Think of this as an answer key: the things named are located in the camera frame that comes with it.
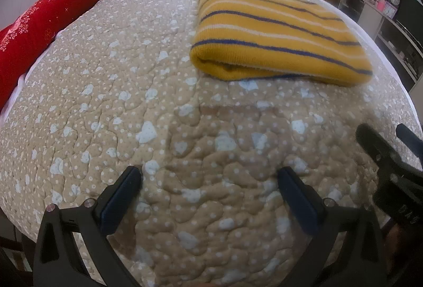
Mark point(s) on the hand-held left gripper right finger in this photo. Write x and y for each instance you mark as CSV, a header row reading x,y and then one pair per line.
x,y
297,204

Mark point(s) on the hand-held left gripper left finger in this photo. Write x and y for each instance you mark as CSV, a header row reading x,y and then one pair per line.
x,y
120,204

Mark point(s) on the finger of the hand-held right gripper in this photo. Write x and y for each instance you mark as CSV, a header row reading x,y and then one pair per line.
x,y
411,141
373,141

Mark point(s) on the yellow striped sweater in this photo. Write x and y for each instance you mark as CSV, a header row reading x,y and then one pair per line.
x,y
274,32

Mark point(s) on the beige dotted quilt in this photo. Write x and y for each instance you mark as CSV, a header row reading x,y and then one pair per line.
x,y
132,92

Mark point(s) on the black television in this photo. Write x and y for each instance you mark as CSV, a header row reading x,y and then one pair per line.
x,y
411,16

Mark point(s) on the pink table clock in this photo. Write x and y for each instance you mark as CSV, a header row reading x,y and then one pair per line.
x,y
391,6

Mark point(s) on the red patterned pillow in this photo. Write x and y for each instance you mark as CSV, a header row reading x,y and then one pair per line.
x,y
59,9

